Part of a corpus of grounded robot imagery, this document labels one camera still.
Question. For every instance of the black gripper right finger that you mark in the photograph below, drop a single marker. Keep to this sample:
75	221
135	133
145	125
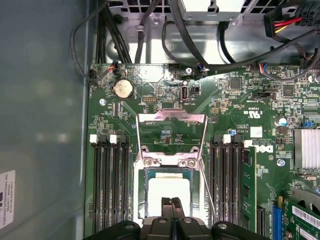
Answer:
187	228

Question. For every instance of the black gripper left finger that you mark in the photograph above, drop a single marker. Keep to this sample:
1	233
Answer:
160	227

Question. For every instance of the silver CPU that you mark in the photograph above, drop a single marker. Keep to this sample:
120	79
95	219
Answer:
167	190

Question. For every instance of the metal socket cover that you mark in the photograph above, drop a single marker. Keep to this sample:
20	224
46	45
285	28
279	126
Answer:
172	115

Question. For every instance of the CPU socket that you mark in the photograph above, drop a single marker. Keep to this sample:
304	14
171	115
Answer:
137	180

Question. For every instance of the black RAM slot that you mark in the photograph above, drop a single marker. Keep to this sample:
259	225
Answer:
105	180
236	180
214	180
125	180
225	180
115	180
96	180

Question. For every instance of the black expansion slot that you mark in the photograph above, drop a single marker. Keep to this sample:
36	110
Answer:
261	220

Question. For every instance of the blue expansion slot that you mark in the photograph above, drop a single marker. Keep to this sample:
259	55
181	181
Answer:
277	222

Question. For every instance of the green RAM stick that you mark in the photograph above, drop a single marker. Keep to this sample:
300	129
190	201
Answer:
248	187

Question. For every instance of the silver motherboard screw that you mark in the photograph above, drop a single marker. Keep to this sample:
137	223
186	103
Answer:
281	163
102	101

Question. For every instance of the graphics card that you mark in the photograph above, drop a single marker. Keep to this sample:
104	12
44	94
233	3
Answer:
302	222

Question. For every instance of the green motherboard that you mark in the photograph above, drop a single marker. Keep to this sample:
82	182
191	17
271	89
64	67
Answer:
225	105

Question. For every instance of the internal USB port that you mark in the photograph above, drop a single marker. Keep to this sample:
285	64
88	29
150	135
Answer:
184	93

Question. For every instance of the silver capacitor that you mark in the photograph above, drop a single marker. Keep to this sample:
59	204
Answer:
282	122

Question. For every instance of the silver coin battery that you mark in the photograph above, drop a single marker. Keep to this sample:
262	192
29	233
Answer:
123	89

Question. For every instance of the silver chipset heatsink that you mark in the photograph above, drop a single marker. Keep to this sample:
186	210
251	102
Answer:
307	150

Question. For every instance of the white case sticker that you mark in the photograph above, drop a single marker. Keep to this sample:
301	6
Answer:
7	200

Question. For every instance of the black PC case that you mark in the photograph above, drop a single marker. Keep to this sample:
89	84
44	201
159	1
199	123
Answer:
37	100

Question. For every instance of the metal drive cage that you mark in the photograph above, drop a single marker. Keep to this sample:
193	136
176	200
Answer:
212	12

